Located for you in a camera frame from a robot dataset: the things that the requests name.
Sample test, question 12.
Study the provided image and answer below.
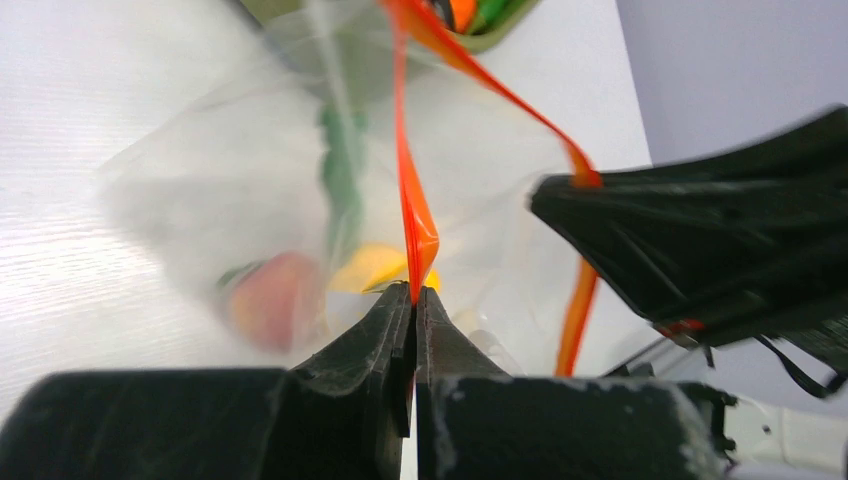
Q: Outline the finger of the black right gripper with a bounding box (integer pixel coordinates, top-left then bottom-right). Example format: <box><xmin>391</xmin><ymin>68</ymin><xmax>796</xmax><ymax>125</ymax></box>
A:
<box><xmin>530</xmin><ymin>105</ymin><xmax>847</xmax><ymax>346</ymax></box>

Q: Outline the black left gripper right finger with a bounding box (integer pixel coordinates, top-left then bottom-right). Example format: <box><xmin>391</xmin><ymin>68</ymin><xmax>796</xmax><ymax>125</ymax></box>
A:
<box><xmin>415</xmin><ymin>288</ymin><xmax>726</xmax><ymax>480</ymax></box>

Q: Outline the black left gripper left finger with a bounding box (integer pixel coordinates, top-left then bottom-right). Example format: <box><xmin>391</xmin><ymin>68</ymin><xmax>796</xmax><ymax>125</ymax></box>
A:
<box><xmin>1</xmin><ymin>283</ymin><xmax>415</xmax><ymax>479</ymax></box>

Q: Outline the pink toy peach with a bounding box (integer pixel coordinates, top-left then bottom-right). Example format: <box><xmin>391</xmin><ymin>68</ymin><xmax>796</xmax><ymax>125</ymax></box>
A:
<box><xmin>223</xmin><ymin>251</ymin><xmax>325</xmax><ymax>353</ymax></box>

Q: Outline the yellow toy bell pepper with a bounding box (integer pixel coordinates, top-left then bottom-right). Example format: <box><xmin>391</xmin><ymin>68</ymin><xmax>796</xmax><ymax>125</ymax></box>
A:
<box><xmin>329</xmin><ymin>243</ymin><xmax>409</xmax><ymax>294</ymax></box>

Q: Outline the clear zip bag orange zipper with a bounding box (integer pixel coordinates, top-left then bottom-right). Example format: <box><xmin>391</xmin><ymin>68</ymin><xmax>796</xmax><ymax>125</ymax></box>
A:
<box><xmin>95</xmin><ymin>0</ymin><xmax>657</xmax><ymax>379</ymax></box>

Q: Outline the green toy chili pepper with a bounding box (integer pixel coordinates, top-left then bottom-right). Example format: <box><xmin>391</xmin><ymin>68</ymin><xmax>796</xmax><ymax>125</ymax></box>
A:
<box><xmin>319</xmin><ymin>105</ymin><xmax>366</xmax><ymax>267</ymax></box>

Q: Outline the orange toy carrot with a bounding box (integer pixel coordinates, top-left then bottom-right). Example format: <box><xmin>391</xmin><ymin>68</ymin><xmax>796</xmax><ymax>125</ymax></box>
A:
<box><xmin>447</xmin><ymin>0</ymin><xmax>478</xmax><ymax>33</ymax></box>

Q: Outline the olive green plastic bin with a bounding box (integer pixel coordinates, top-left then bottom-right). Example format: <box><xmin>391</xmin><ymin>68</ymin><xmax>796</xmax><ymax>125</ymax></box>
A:
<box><xmin>232</xmin><ymin>1</ymin><xmax>536</xmax><ymax>99</ymax></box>

